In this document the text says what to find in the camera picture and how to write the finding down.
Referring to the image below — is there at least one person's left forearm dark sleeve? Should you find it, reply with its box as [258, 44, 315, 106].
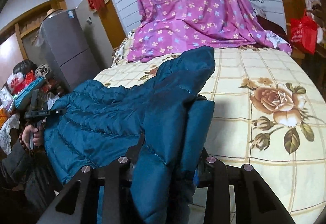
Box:
[1, 142, 62, 223]

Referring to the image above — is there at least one white and red plastic bag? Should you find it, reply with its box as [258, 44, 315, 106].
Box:
[7, 72, 24, 92]

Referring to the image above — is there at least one purple floral bed sheet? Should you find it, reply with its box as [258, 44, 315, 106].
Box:
[127, 0, 292, 62]

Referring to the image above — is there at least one teal blue puffer jacket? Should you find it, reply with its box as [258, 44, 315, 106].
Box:
[44, 46, 216, 223]

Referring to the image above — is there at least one cream rose-print bed cover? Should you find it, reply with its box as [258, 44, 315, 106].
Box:
[93, 29, 326, 224]

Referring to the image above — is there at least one light blue bag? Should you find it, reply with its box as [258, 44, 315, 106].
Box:
[14, 77, 46, 110]

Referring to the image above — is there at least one grey refrigerator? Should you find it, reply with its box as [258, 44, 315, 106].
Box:
[41, 0, 113, 91]

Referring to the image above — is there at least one person's left hand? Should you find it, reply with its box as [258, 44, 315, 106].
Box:
[21, 124, 44, 149]

